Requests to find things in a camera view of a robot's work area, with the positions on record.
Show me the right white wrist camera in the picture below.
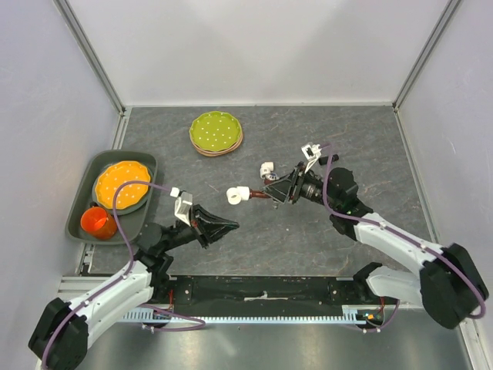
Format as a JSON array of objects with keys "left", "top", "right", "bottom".
[{"left": 301, "top": 143, "right": 323, "bottom": 173}]

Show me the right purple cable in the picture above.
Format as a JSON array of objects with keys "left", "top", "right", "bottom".
[{"left": 321, "top": 143, "right": 487, "bottom": 335}]

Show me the second white elbow fitting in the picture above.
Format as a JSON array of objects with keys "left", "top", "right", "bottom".
[{"left": 260, "top": 161, "right": 275, "bottom": 179}]

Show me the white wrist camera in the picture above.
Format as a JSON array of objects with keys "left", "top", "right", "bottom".
[
  {"left": 301, "top": 143, "right": 323, "bottom": 173},
  {"left": 170, "top": 187, "right": 193, "bottom": 226}
]

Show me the slotted cable duct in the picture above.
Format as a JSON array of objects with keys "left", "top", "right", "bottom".
[{"left": 119, "top": 308, "right": 383, "bottom": 325}]

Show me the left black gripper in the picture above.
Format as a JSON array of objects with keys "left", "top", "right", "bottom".
[{"left": 161, "top": 203, "right": 240, "bottom": 252}]

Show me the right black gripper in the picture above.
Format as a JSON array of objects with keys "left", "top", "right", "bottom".
[{"left": 260, "top": 162, "right": 339, "bottom": 210}]

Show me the purple cable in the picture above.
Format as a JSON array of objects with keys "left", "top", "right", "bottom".
[
  {"left": 321, "top": 143, "right": 487, "bottom": 335},
  {"left": 41, "top": 180, "right": 207, "bottom": 369}
]

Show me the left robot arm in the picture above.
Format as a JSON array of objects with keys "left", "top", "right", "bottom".
[{"left": 28, "top": 204, "right": 240, "bottom": 369}]

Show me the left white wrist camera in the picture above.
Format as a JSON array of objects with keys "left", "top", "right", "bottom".
[{"left": 170, "top": 187, "right": 193, "bottom": 226}]

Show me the white elbow pipe fitting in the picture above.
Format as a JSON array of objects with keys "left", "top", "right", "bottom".
[{"left": 226, "top": 186, "right": 250, "bottom": 205}]

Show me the dark green tray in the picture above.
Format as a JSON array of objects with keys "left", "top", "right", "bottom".
[{"left": 65, "top": 150, "right": 158, "bottom": 246}]

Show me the orange plastic cup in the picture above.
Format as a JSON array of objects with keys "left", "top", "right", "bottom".
[{"left": 80, "top": 207, "right": 117, "bottom": 241}]

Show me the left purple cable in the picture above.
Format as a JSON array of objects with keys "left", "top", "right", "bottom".
[{"left": 41, "top": 180, "right": 207, "bottom": 369}]

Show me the pink plate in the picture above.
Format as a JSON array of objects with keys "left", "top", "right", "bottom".
[{"left": 191, "top": 133, "right": 245, "bottom": 156}]

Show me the green dotted plate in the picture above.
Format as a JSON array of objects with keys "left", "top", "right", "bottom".
[{"left": 189, "top": 111, "right": 243, "bottom": 153}]

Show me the orange dotted plate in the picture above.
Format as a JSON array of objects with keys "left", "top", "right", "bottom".
[{"left": 92, "top": 160, "right": 151, "bottom": 211}]

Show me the brown wooden plate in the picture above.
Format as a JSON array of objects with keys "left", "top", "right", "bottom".
[{"left": 194, "top": 136, "right": 245, "bottom": 158}]

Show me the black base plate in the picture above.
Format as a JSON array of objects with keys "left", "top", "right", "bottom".
[{"left": 147, "top": 275, "right": 396, "bottom": 318}]

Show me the dark green plate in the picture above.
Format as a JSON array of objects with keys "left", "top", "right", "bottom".
[{"left": 92, "top": 193, "right": 149, "bottom": 216}]

